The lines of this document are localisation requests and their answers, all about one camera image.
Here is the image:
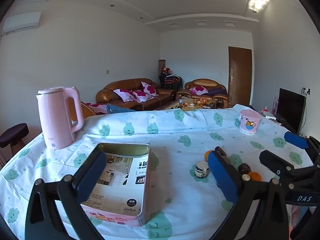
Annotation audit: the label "brown wooden door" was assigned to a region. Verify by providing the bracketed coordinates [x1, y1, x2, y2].
[228, 46, 252, 105]

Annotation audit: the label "dark round stool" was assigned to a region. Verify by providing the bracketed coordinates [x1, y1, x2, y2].
[0, 123, 29, 153]

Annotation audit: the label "printed paper sheet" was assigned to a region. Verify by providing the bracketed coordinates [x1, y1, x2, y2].
[81, 152, 150, 217]

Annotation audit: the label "pink floral blanket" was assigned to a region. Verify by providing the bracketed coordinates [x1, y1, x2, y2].
[84, 102, 109, 115]

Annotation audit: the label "pink cartoon bucket with lid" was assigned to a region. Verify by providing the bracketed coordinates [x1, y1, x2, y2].
[239, 109, 260, 135]

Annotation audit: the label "white and magenta pillow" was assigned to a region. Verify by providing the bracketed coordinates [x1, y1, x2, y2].
[132, 90, 153, 103]
[189, 85, 208, 95]
[113, 89, 137, 103]
[141, 81, 158, 96]

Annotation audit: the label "pink electric kettle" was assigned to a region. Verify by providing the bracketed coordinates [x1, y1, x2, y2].
[36, 87, 85, 150]

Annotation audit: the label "small round jar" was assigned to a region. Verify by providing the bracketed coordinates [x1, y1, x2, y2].
[194, 161, 210, 180]

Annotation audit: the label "brown leather armchair sofa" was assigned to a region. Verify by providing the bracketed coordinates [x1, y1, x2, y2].
[176, 79, 230, 109]

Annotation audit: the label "wooden coffee table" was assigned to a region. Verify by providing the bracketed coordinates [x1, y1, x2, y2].
[156, 95, 218, 112]

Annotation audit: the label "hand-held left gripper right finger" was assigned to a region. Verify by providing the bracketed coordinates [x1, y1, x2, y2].
[207, 150, 292, 240]

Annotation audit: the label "blue denim cloth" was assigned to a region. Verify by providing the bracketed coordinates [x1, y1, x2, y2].
[107, 104, 137, 114]

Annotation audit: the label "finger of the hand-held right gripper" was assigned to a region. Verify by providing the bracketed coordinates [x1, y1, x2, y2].
[284, 132, 320, 160]
[259, 149, 315, 188]

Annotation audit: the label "stack of dark chairs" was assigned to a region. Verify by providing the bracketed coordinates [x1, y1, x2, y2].
[160, 73, 183, 90]

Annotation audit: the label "pink metal tin box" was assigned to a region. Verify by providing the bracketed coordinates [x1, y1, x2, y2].
[72, 142, 152, 227]

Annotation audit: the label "white wall air conditioner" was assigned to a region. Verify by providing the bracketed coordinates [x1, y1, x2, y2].
[2, 11, 42, 34]

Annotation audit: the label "heap of small colourful items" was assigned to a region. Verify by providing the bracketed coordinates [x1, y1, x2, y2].
[178, 97, 215, 109]

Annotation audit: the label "orange-brown leather chair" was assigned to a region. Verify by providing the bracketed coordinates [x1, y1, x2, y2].
[70, 101, 97, 120]

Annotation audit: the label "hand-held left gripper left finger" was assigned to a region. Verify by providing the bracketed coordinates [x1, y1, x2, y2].
[25, 151, 108, 240]

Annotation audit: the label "black flat television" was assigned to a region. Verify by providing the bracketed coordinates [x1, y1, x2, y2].
[275, 88, 306, 134]

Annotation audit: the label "red plush toys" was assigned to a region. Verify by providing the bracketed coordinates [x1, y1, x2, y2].
[161, 66, 175, 77]

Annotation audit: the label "long brown leather sofa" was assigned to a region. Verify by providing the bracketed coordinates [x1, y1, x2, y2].
[96, 78, 177, 112]

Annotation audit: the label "purple blanket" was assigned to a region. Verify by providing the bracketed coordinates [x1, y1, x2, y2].
[206, 85, 227, 96]

